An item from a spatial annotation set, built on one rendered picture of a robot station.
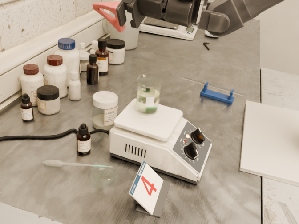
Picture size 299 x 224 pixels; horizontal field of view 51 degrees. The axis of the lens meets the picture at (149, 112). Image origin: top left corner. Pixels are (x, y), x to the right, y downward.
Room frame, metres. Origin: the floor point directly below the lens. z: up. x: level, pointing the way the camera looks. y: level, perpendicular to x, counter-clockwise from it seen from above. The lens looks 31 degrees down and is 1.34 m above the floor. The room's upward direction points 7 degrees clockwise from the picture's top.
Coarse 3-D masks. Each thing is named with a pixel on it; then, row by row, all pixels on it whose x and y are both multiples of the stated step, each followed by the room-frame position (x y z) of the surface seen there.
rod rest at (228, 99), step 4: (204, 88) 0.87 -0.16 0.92; (200, 92) 0.87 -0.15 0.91; (204, 92) 0.86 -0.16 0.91; (208, 92) 0.87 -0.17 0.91; (212, 92) 0.87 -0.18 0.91; (216, 92) 0.88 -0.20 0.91; (232, 92) 0.84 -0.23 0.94; (208, 96) 0.86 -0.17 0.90; (212, 96) 0.85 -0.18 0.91; (216, 96) 0.85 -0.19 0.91; (220, 96) 0.85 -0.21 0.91; (224, 96) 0.86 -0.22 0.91; (228, 96) 0.86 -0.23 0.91; (232, 96) 0.86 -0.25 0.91; (220, 100) 0.84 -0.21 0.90; (224, 100) 0.84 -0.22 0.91; (228, 100) 0.83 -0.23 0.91; (232, 100) 0.84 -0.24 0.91
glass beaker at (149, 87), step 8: (144, 80) 0.61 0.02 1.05; (152, 80) 0.61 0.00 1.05; (160, 80) 0.60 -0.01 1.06; (144, 88) 0.57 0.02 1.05; (152, 88) 0.57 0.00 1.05; (160, 88) 0.58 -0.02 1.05; (144, 96) 0.57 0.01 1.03; (152, 96) 0.57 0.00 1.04; (136, 104) 0.58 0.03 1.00; (144, 104) 0.57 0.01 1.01; (152, 104) 0.57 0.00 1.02; (144, 112) 0.57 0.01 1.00; (152, 112) 0.57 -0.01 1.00
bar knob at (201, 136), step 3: (198, 129) 0.57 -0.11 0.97; (192, 132) 0.57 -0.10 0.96; (195, 132) 0.57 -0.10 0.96; (198, 132) 0.56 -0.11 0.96; (201, 132) 0.56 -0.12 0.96; (192, 135) 0.56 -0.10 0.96; (195, 135) 0.56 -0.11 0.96; (198, 135) 0.56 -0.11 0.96; (201, 135) 0.56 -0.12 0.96; (192, 138) 0.55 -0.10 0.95; (195, 138) 0.56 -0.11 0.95; (198, 138) 0.55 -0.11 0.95; (201, 138) 0.55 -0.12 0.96; (204, 138) 0.55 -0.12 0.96; (195, 141) 0.55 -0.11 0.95; (198, 141) 0.55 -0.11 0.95; (201, 141) 0.55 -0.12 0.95
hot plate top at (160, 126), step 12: (132, 108) 0.59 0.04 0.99; (168, 108) 0.61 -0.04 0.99; (120, 120) 0.54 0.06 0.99; (132, 120) 0.54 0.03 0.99; (144, 120) 0.55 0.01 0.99; (156, 120) 0.55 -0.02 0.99; (168, 120) 0.56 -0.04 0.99; (144, 132) 0.51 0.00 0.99; (156, 132) 0.51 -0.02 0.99; (168, 132) 0.51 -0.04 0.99
